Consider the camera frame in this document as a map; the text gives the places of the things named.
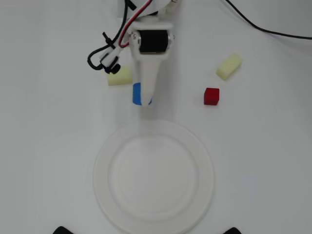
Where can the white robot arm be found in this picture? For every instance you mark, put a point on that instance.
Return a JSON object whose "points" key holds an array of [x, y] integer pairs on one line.
{"points": [[162, 6]]}

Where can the blue ribbed cylinder block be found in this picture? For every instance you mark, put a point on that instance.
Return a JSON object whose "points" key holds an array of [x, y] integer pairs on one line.
{"points": [[136, 93]]}

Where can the black stand foot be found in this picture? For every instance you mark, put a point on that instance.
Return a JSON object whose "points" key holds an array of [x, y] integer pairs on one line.
{"points": [[62, 230], [234, 230]]}

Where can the pale yellow rectangular block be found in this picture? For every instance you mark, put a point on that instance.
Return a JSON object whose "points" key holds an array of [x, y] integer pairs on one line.
{"points": [[122, 78], [229, 66]]}

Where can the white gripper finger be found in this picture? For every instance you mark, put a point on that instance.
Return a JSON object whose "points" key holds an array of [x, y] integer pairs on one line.
{"points": [[147, 80]]}

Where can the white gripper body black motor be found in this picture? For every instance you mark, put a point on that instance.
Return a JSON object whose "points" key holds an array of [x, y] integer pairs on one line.
{"points": [[152, 44]]}

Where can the white round plate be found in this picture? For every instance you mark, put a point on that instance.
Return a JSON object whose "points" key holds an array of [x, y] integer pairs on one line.
{"points": [[153, 178]]}

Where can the small gripper-mounted camera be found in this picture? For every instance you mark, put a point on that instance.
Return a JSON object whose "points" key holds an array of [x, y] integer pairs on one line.
{"points": [[109, 54]]}

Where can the red cube block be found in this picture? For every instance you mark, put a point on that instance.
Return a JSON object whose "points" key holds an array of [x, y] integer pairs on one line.
{"points": [[211, 96]]}

